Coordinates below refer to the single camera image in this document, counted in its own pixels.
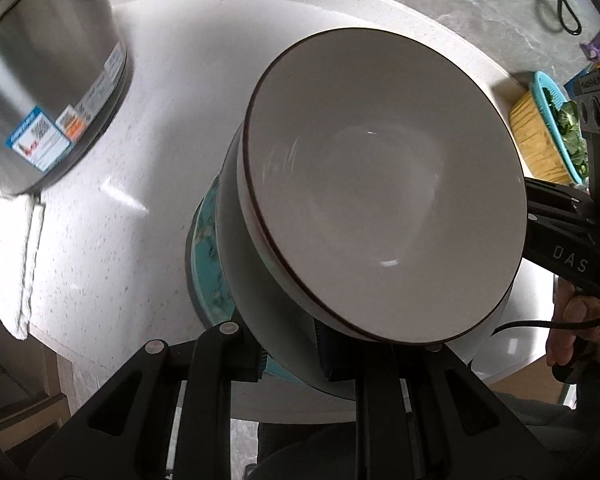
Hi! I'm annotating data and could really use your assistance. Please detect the white cloth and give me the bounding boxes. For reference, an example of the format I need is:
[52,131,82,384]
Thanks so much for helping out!
[0,184,47,342]

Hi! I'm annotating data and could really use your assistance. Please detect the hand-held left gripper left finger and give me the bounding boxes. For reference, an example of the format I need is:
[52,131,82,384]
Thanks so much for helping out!
[27,322,267,480]

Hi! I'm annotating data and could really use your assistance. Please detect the white ceramic bowl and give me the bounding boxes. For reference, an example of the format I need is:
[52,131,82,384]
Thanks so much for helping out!
[217,125,507,397]

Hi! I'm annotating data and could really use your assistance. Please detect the black handled scissors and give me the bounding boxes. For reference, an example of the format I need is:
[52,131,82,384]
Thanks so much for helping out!
[509,0,584,37]

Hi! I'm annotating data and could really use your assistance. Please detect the wooden cabinet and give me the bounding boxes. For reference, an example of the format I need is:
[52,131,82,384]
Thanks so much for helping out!
[0,305,72,453]

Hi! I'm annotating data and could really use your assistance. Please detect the green leafy vegetables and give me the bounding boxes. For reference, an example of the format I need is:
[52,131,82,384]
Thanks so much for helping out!
[549,94,592,177]

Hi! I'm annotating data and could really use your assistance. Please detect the blue container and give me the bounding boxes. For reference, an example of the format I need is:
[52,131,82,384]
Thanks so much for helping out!
[564,71,588,100]

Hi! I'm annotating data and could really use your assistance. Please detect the teal plastic colander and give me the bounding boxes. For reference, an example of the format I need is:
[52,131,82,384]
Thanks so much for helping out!
[527,71,590,184]

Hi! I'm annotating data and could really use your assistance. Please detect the teal floral rim plate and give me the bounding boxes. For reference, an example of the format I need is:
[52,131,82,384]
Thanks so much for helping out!
[185,175,321,387]

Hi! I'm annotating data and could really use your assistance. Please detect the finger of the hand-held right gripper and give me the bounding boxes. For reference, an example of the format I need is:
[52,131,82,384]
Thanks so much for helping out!
[524,176,599,223]

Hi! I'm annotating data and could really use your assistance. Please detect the white bowl with dark rim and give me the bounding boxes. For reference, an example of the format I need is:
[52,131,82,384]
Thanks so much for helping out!
[236,27,528,346]

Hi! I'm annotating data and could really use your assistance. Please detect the stainless steel pot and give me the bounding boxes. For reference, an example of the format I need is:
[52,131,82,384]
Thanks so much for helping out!
[0,0,131,198]

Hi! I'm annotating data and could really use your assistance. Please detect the yellow plastic basket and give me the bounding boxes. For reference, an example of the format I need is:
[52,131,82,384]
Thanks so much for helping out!
[509,87,572,186]

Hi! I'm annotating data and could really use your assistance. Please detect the person's right hand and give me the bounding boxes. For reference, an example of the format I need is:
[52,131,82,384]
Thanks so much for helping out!
[545,279,600,367]

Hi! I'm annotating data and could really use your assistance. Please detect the black cable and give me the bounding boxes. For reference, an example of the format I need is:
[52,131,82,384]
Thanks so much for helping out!
[490,305,600,337]

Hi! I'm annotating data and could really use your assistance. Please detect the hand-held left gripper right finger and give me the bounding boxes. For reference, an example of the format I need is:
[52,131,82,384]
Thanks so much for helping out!
[315,320,576,480]

